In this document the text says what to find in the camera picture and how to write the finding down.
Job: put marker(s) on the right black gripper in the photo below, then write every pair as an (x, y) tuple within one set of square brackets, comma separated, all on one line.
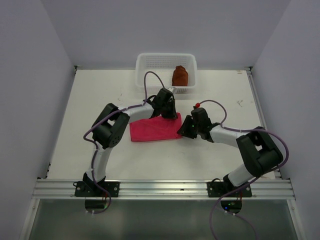
[(184, 130)]

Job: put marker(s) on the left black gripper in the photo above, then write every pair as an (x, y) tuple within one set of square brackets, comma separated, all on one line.
[(172, 114)]

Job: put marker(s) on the pink towel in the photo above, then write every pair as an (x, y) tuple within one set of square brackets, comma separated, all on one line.
[(155, 129)]

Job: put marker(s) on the brown towel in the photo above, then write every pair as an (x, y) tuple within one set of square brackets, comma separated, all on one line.
[(180, 77)]

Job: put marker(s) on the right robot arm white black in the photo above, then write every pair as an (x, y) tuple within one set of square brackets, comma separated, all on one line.
[(259, 152)]

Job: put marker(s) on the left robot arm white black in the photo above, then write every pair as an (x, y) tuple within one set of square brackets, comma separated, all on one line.
[(109, 127)]

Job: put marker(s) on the white perforated plastic basket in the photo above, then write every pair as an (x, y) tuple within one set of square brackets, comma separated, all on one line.
[(155, 70)]

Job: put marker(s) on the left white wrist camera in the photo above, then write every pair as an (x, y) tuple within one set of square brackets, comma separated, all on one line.
[(173, 90)]

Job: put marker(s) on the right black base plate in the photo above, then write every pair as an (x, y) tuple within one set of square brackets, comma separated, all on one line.
[(216, 188)]

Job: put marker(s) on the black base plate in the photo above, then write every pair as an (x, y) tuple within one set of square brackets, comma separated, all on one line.
[(216, 188), (83, 190)]

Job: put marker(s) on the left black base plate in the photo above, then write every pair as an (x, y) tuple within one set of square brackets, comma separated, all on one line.
[(83, 190)]

